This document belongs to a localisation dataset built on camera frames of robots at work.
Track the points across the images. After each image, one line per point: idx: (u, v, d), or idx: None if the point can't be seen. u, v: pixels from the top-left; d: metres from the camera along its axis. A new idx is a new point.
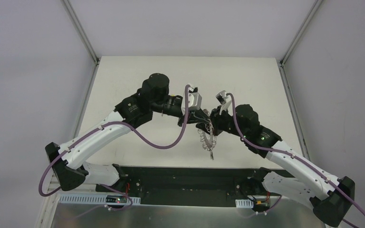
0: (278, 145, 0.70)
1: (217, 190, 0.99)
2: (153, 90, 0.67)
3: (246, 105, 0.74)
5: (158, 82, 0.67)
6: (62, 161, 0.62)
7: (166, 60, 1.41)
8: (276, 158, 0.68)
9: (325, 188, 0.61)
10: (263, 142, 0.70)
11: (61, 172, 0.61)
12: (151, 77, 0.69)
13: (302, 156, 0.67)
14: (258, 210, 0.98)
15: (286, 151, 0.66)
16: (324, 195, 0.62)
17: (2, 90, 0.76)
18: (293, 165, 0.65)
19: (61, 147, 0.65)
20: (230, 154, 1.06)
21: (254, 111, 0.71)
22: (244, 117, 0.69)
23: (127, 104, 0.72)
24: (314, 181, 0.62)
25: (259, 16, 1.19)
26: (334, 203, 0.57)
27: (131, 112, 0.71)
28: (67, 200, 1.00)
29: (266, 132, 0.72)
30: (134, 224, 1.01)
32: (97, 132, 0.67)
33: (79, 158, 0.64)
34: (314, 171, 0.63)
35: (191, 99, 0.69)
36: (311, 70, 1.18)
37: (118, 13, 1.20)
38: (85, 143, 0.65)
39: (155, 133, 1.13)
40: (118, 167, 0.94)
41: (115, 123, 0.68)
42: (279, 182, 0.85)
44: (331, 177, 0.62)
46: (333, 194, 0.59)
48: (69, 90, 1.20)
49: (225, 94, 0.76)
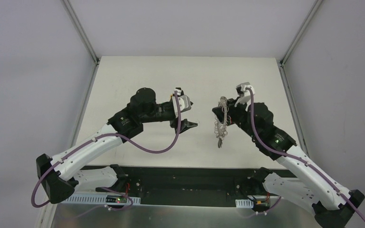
0: (292, 149, 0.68)
1: (217, 190, 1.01)
2: (141, 105, 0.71)
3: (262, 103, 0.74)
5: (145, 97, 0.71)
6: (55, 172, 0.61)
7: (166, 60, 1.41)
8: (288, 164, 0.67)
9: (336, 201, 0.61)
10: (277, 145, 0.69)
11: (53, 182, 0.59)
12: (138, 92, 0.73)
13: (315, 165, 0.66)
14: (258, 210, 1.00)
15: (301, 158, 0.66)
16: (332, 207, 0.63)
17: (1, 89, 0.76)
18: (307, 173, 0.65)
19: (53, 159, 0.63)
20: (230, 154, 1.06)
21: (270, 111, 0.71)
22: (258, 116, 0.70)
23: (120, 117, 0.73)
24: (326, 192, 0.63)
25: (259, 16, 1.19)
26: (344, 217, 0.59)
27: (125, 125, 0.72)
28: (68, 200, 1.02)
29: (281, 135, 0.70)
30: (134, 224, 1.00)
32: (91, 143, 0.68)
33: (72, 169, 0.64)
34: (327, 182, 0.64)
35: (182, 102, 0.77)
36: (311, 70, 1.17)
37: (118, 13, 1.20)
38: (80, 154, 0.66)
39: (155, 133, 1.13)
40: (116, 168, 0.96)
41: (108, 136, 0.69)
42: (281, 184, 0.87)
44: (342, 190, 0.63)
46: (344, 207, 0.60)
48: (69, 89, 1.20)
49: (245, 88, 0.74)
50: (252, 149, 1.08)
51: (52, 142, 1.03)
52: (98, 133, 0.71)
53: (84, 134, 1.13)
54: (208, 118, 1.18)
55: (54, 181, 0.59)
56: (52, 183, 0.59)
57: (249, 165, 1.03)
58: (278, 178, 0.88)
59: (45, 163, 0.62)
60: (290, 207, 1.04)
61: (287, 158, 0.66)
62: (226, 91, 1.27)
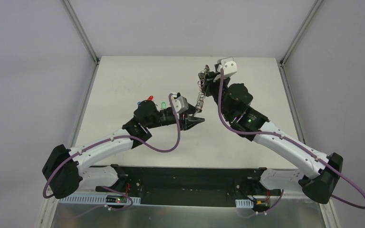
0: (265, 126, 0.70)
1: (217, 190, 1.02)
2: (144, 117, 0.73)
3: (241, 84, 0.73)
5: (147, 109, 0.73)
6: (73, 161, 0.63)
7: (167, 61, 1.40)
8: (264, 140, 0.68)
9: (316, 167, 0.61)
10: (250, 124, 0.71)
11: (71, 172, 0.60)
12: (140, 105, 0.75)
13: (291, 137, 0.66)
14: (258, 210, 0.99)
15: (275, 132, 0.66)
16: (314, 175, 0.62)
17: (2, 89, 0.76)
18: (282, 145, 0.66)
19: (72, 150, 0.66)
20: (230, 154, 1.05)
21: (250, 94, 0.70)
22: (238, 100, 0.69)
23: (133, 124, 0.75)
24: (305, 161, 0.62)
25: (259, 16, 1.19)
26: (325, 181, 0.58)
27: (137, 133, 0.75)
28: (67, 200, 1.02)
29: (254, 115, 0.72)
30: (134, 224, 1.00)
32: (108, 142, 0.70)
33: (88, 162, 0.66)
34: (304, 150, 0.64)
35: (178, 104, 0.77)
36: (311, 70, 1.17)
37: (118, 13, 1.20)
38: (96, 149, 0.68)
39: (155, 133, 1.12)
40: (116, 167, 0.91)
41: (125, 137, 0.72)
42: (273, 175, 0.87)
44: (320, 155, 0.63)
46: (324, 172, 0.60)
48: (69, 89, 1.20)
49: (225, 63, 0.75)
50: (252, 148, 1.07)
51: (52, 142, 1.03)
52: (115, 134, 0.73)
53: (85, 133, 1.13)
54: (208, 118, 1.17)
55: (71, 170, 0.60)
56: (69, 174, 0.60)
57: (250, 164, 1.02)
58: (269, 169, 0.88)
59: (62, 153, 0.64)
60: (290, 206, 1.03)
61: (262, 135, 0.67)
62: None
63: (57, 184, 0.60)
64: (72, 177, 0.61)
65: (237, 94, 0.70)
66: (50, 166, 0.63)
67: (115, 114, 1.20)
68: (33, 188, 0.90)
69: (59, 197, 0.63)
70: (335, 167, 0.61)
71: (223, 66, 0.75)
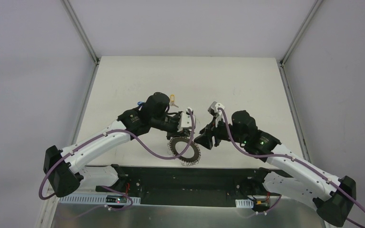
0: (277, 148, 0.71)
1: (217, 190, 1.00)
2: (157, 105, 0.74)
3: (244, 111, 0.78)
5: (161, 98, 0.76)
6: (65, 163, 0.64)
7: (166, 61, 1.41)
8: (276, 162, 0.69)
9: (327, 189, 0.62)
10: (263, 145, 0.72)
11: (62, 173, 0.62)
12: (155, 94, 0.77)
13: (302, 159, 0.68)
14: (258, 210, 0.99)
15: (286, 155, 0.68)
16: (326, 196, 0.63)
17: (2, 89, 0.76)
18: (294, 167, 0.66)
19: (64, 151, 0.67)
20: (229, 155, 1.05)
21: (252, 117, 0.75)
22: (241, 123, 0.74)
23: (129, 115, 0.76)
24: (316, 182, 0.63)
25: (259, 16, 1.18)
26: (337, 204, 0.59)
27: (133, 124, 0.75)
28: (67, 200, 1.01)
29: (267, 137, 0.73)
30: (134, 223, 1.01)
32: (102, 137, 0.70)
33: (81, 162, 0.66)
34: (315, 172, 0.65)
35: (189, 120, 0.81)
36: (311, 70, 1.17)
37: (117, 12, 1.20)
38: (89, 147, 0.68)
39: (154, 134, 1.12)
40: (117, 167, 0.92)
41: (119, 131, 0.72)
42: (280, 183, 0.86)
44: (331, 178, 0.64)
46: (336, 194, 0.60)
48: (69, 88, 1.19)
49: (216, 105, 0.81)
50: None
51: (51, 142, 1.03)
52: (109, 128, 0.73)
53: (85, 134, 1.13)
54: (208, 118, 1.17)
55: (63, 173, 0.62)
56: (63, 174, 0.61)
57: (249, 165, 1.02)
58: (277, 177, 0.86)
59: (55, 155, 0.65)
60: (290, 206, 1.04)
61: (273, 157, 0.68)
62: (226, 91, 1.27)
63: (55, 185, 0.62)
64: (68, 176, 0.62)
65: (240, 118, 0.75)
66: (47, 167, 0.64)
67: (115, 114, 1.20)
68: (32, 189, 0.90)
69: (61, 195, 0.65)
70: (347, 191, 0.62)
71: (217, 107, 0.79)
